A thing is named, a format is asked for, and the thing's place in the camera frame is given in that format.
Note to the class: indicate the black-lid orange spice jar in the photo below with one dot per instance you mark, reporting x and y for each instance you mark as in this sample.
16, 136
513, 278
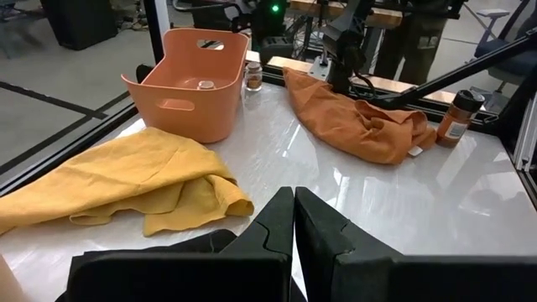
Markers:
455, 126

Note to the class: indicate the orange cloth napkin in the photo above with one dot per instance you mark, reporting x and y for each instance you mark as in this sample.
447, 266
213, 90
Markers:
348, 121

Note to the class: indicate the black robot with green light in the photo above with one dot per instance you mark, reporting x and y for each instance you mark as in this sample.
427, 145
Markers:
268, 25

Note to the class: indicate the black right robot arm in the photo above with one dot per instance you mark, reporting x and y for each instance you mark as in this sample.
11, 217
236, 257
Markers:
344, 38

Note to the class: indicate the black cabinet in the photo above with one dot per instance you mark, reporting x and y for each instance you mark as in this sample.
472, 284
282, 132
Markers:
79, 25

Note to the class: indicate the blue office chair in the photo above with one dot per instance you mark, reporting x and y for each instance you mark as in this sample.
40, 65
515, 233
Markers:
512, 58

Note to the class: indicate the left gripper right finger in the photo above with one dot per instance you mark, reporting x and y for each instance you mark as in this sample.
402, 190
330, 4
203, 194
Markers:
356, 277

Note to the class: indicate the yellow cloth napkin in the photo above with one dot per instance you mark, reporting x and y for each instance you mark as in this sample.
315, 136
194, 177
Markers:
126, 176

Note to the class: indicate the tan-lid spice jar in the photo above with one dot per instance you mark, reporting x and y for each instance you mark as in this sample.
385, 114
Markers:
206, 85
253, 77

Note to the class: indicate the person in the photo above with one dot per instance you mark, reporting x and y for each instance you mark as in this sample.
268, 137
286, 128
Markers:
419, 50

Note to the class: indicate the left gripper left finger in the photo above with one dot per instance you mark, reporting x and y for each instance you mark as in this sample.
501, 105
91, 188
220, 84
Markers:
235, 277

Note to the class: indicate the orange plastic bin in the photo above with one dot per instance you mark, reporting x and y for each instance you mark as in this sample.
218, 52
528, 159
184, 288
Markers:
189, 117

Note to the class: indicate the black table frame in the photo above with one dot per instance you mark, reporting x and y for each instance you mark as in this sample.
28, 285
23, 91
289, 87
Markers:
42, 168

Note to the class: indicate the black frame post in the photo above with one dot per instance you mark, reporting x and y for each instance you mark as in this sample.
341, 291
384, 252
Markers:
154, 29

